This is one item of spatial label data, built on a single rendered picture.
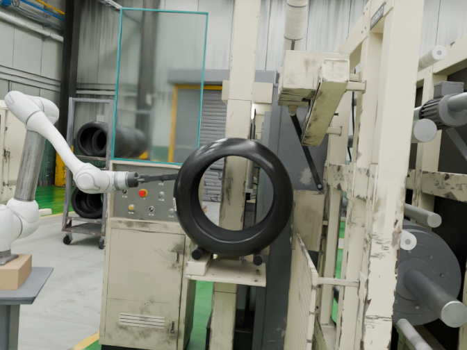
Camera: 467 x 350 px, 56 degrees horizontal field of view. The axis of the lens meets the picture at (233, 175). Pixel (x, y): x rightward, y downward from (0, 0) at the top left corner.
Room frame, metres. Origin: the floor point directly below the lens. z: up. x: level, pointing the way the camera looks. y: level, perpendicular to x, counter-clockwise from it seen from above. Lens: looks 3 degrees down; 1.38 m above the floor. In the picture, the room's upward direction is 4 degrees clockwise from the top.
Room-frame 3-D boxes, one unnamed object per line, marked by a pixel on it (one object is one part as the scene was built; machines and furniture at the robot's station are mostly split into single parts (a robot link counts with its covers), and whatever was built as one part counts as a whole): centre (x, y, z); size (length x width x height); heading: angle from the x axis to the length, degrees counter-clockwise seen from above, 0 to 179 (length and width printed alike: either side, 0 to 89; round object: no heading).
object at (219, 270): (2.12, -0.01, 0.80); 0.37 x 0.36 x 0.02; 86
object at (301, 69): (1.97, -0.30, 1.71); 0.61 x 0.25 x 0.15; 176
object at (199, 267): (2.13, 0.13, 0.83); 0.36 x 0.09 x 0.06; 176
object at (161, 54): (2.73, 0.50, 1.75); 0.55 x 0.02 x 0.95; 86
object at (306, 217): (2.31, -0.40, 1.05); 0.20 x 0.15 x 0.30; 176
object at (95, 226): (6.15, 1.73, 0.96); 1.36 x 0.71 x 1.92; 163
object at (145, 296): (2.90, 0.50, 0.63); 0.56 x 0.41 x 1.27; 86
